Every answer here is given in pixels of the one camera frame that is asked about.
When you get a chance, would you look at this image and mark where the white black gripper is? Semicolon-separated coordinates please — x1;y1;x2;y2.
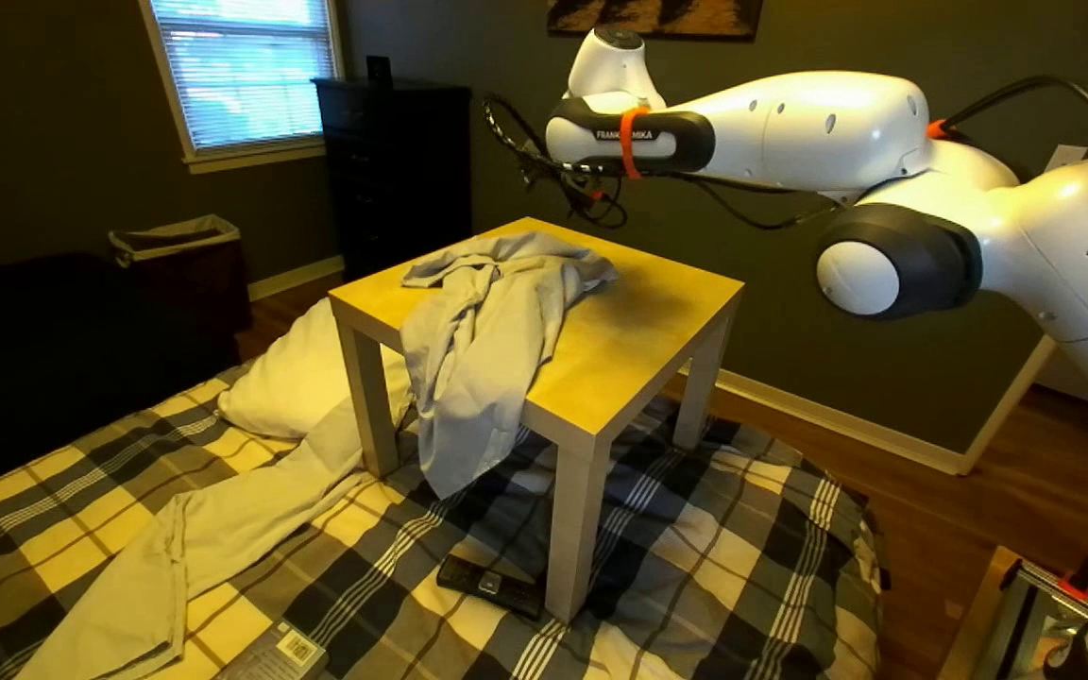
545;28;669;163

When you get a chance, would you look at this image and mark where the white cloth towel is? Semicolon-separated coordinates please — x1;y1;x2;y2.
400;234;615;501

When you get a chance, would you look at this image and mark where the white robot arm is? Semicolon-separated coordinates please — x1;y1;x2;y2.
545;28;1088;375

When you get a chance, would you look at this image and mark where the dark wooden dresser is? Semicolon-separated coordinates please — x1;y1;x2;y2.
316;80;472;279

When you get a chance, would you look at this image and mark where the light wood side table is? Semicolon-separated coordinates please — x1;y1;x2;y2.
327;221;743;623

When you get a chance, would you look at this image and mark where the white pillow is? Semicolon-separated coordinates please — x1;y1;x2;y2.
219;298;358;450

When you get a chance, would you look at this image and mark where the plaid checkered bed blanket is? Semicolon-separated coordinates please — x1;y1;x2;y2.
0;382;881;680

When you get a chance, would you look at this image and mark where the black flat device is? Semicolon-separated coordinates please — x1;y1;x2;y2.
438;555;545;621

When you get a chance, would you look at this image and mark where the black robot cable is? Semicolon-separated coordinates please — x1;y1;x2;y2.
479;93;822;234

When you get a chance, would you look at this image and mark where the framed wall picture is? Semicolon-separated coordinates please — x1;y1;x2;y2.
547;0;763;43

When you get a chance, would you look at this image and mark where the window with white frame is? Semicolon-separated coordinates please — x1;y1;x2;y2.
140;0;344;176

